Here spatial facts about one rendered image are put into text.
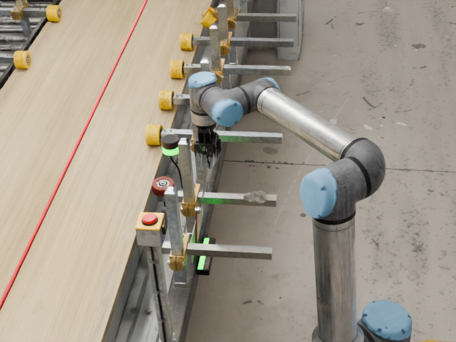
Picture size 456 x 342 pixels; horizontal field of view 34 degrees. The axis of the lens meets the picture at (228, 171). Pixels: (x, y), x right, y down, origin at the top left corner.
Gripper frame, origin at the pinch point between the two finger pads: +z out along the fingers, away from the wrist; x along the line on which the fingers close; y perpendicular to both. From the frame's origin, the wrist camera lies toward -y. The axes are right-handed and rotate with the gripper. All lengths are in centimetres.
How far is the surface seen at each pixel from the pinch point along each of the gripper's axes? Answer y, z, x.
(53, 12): -125, 5, -97
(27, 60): -81, 7, -96
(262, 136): -24.9, 5.0, 16.3
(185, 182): 4.4, 5.2, -8.3
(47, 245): 34, 11, -50
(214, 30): -71, -15, -8
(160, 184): -0.6, 10.8, -18.8
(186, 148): 4.4, -9.9, -6.6
